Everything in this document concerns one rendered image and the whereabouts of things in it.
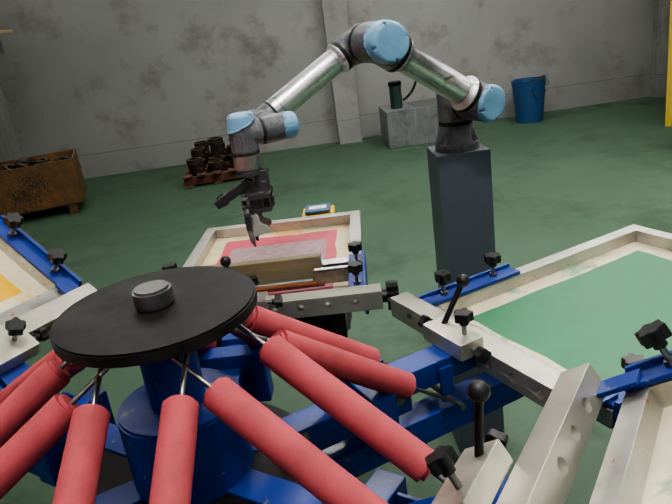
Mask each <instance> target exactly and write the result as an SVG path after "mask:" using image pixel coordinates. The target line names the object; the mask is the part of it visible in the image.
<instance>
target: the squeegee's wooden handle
mask: <svg viewBox="0 0 672 504"><path fill-rule="evenodd" d="M228 268H229V269H233V270H236V271H239V272H241V273H243V274H245V275H247V276H248V275H256V276H257V278H258V282H259V284H263V283H272V282H281V281H290V280H299V279H308V278H313V281H316V279H315V272H314V268H323V266H322V260H321V254H320V253H314V254H305V255H296V256H288V257H279V258H270V259H261V260H252V261H244V262H235V263H231V264H230V265H229V266H228Z"/></svg>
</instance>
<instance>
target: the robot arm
mask: <svg viewBox="0 0 672 504"><path fill-rule="evenodd" d="M362 63H373V64H376V65H378V66H379V67H381V68H383V69H385V70H386V71H388V72H390V73H394V72H397V71H399V72H401V73H402V74H404V75H406V76H408V77H409V78H411V79H413V80H414V81H416V82H418V83H420V84H421V85H423V86H425V87H427V88H428V89H430V90H432V91H434V92H435V93H436V98H437V111H438V124H439V129H438V133H437V138H436V142H435V151H437V152H440V153H460V152H467V151H471V150H475V149H477V148H479V147H480V143H479V138H478V135H477V133H476V130H475V128H474V125H473V121H480V122H483V123H486V122H493V121H495V120H497V119H498V118H499V117H500V115H501V114H502V112H503V110H504V107H505V94H504V91H503V90H502V88H501V87H500V86H498V85H495V84H486V83H485V82H483V81H481V80H480V79H478V78H477V77H475V76H467V77H465V76H463V75H462V74H460V73H459V72H457V71H455V70H454V69H452V68H450V67H449V66H447V65H446V64H444V63H442V62H441V61H439V60H437V59H436V58H434V57H433V56H431V55H429V54H428V53H426V52H424V51H423V50H421V49H420V48H418V47H416V46H415V45H413V40H412V38H411V37H410V36H409V35H407V31H406V30H405V28H404V27H403V26H402V25H401V24H399V23H398V22H396V21H392V20H386V19H383V20H378V21H370V22H360V23H357V24H355V25H353V26H351V27H350V28H348V29H347V30H346V31H345V32H343V33H342V34H341V35H340V36H338V37H337V38H336V39H335V40H334V41H333V42H331V43H330V44H329V45H328V46H327V48H326V52H325V53H324V54H322V55H321V56H320V57H319V58H317V59H316V60H315V61H314V62H313V63H311V64H310V65H309V66H308V67H307V68H305V69H304V70H303V71H302V72H301V73H299V74H298V75H297V76H296V77H294V78H293V79H292V80H291V81H290V82H288V83H287V84H286V85H285V86H284V87H282V88H281V89H280V90H279V91H278V92H276V93H275V94H274V95H273V96H272V97H270V98H269V99H268V100H267V101H265V102H264V103H263V104H262V105H261V106H259V107H258V108H257V109H252V110H249V111H242V112H236V113H232V114H229V115H228V116H227V118H226V121H227V133H228V135H229V140H230V146H231V151H232V157H233V163H234V169H235V171H236V175H237V177H238V178H245V179H243V180H242V181H240V182H239V183H238V184H236V185H235V186H234V187H232V188H231V189H230V190H228V191H227V192H225V193H224V194H220V195H219V196H218V197H217V200H216V201H215V202H214V204H215V205H216V207H217V208H218V209H221V208H222V207H226V206H228V205H229V203H230V202H231V201H232V200H233V199H235V198H236V197H237V196H239V195H241V205H242V210H243V213H244V220H245V224H246V229H247V232H248V236H249V239H250V241H251V243H252V244H253V245H254V247H257V244H256V240H257V241H259V236H260V235H262V234H265V233H267V232H268V231H269V226H270V225H271V224H272V221H271V219H270V218H267V217H264V216H263V214H262V212H269V211H272V209H273V206H274V204H275V200H274V194H273V187H272V185H271V187H270V181H269V175H268V173H269V170H268V167H266V168H262V162H261V156H260V149H259V145H263V144H268V143H273V142H277V141H282V140H288V139H290V138H294V137H296V136H297V135H298V133H299V122H298V119H297V117H296V115H295V113H294V111H296V110H297V109H298V108H299V107H300V106H302V105H303V104H304V103H305V102H306V101H308V100H309V99H310V98H311V97H312V96H314V95H315V94H316V93H317V92H318V91H320V90H321V89H322V88H323V87H324V86H326V85H327V84H328V83H329V82H330V81H332V80H333V79H334V78H335V77H336V76H337V75H339V74H340V73H341V72H348V71H349V70H350V69H351V68H353V67H354V66H356V65H359V64H362ZM251 177H253V178H254V179H252V178H251ZM255 213H256V214H255Z"/></svg>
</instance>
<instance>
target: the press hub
mask: <svg viewBox="0 0 672 504"><path fill-rule="evenodd" d="M257 299H258V298H257V292H256V286H255V284H254V282H253V280H252V279H251V278H250V277H248V276H247V275H245V274H243V273H241V272H239V271H236V270H233V269H229V268H223V267H215V266H190V267H179V268H172V269H166V270H160V271H155V272H151V273H146V274H142V275H139V276H135V277H132V278H129V279H125V280H122V281H119V282H117V283H114V284H111V285H109V286H106V287H104V288H102V289H99V290H97V291H95V292H93V293H91V294H89V295H87V296H85V297H84V298H82V299H80V300H79V301H77V302H76V303H74V304H73V305H71V306H70V307H69V308H67V309H66V310H65V311H64V312H63V313H62V314H61V315H60V316H59V317H58V318H57V319H56V321H55V322H54V323H53V325H52V327H51V329H50V333H49V338H50V342H51V345H52V348H53V350H54V352H55V354H56V355H57V356H58V357H59V358H61V359H63V360H64V361H66V362H69V363H72V364H75V365H78V366H83V367H90V368H124V367H132V366H140V369H141V373H142V376H143V380H144V385H142V386H141V387H139V388H138V389H136V390H135V391H134V392H133V393H131V394H130V395H129V396H128V397H127V398H126V399H125V401H124V402H123V403H122V405H121V406H120V408H119V410H118V412H117V417H116V420H117V425H118V429H119V432H120V435H121V439H122V442H123V446H124V449H125V452H126V456H127V457H125V456H122V455H119V454H116V453H113V452H111V451H108V450H105V451H104V456H103V461H102V467H101V472H100V478H99V483H98V488H97V494H96V495H99V494H101V493H104V492H106V491H108V490H111V489H113V488H115V487H118V486H120V485H123V484H125V483H127V482H130V481H132V480H134V483H135V486H136V489H137V491H138V493H139V494H140V496H141V497H142V498H143V499H144V501H142V502H140V503H138V504H149V497H150V490H151V482H152V475H153V467H154V460H155V452H156V444H157V437H158V429H159V422H160V414H161V407H162V402H163V401H164V400H165V399H168V398H169V397H170V396H173V395H179V392H180V383H181V374H182V368H181V367H180V366H179V365H178V364H177V363H175V362H174V361H173V360H172V359H171V358H174V357H178V358H180V359H181V360H182V361H183V357H184V354H187V353H189V352H190V353H189V363H188V366H190V367H191V368H192V369H193V370H195V371H196V372H197V373H198V374H200V375H201V376H202V377H203V378H205V379H206V380H207V381H208V382H210V383H211V384H212V383H213V382H214V381H215V380H217V379H218V378H223V377H229V378H230V379H231V380H232V381H234V382H235V383H236V384H237V385H239V386H240V384H239V382H238V380H237V379H236V378H235V377H234V376H232V375H231V374H229V373H227V372H224V371H222V370H218V369H212V368H201V367H200V362H199V358H198V354H197V349H200V348H202V347H204V346H206V345H208V344H211V343H213V342H215V341H216V340H218V339H220V338H222V337H224V336H225V335H227V334H228V333H230V332H232V331H233V330H234V329H236V328H237V327H238V326H239V325H241V324H242V323H243V322H244V321H245V320H246V319H247V318H248V317H249V316H250V314H251V313H252V311H253V310H254V308H255V306H256V304H257ZM207 389H208V388H206V387H205V386H204V385H203V384H201V383H200V382H199V381H198V380H196V379H195V378H194V377H193V376H191V375H190V374H189V373H188V372H187V381H186V390H185V395H188V396H191V397H193V398H194V399H195V400H196V401H197V402H198V403H199V405H200V409H199V420H198V431H197V442H196V453H195V464H194V474H193V485H192V496H191V504H256V503H253V502H250V501H247V500H245V499H242V498H239V497H236V496H233V495H231V494H228V493H227V491H228V490H229V489H231V488H232V487H233V486H235V485H236V484H237V483H238V482H239V481H240V480H241V479H242V478H243V477H244V476H245V475H246V473H247V472H248V470H249V469H253V470H256V471H259V472H262V473H265V474H268V475H271V476H275V477H278V478H281V479H284V480H287V481H290V482H293V483H296V484H299V483H297V482H296V481H295V480H294V479H293V478H291V477H290V476H289V475H288V474H286V473H285V472H284V471H283V470H282V469H280V468H279V467H278V466H277V465H275V464H274V463H273V462H272V461H271V460H269V459H268V458H267V457H266V456H264V455H263V454H262V453H261V452H260V451H258V452H255V453H254V450H253V446H252V445H251V444H250V443H249V442H247V441H246V440H245V439H244V438H242V437H241V436H240V435H239V434H237V433H236V432H235V431H234V430H233V429H231V428H230V427H229V426H228V425H226V424H225V423H224V422H223V421H222V420H220V419H219V418H218V417H217V416H215V415H214V414H213V413H212V412H211V411H209V410H208V409H207V408H206V407H204V405H203V404H204V399H203V397H204V394H205V392H206V391H207ZM299 485H300V484H299Z"/></svg>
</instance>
